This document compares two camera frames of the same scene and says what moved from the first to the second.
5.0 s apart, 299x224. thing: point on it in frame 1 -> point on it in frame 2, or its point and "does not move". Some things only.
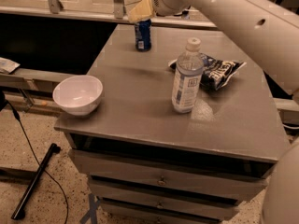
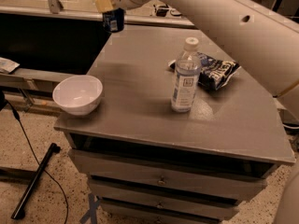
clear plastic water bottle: [187, 77] does not move
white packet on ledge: [7, 65] does not move
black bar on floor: [20, 211] does not move
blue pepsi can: [143, 35] -> [113, 20]
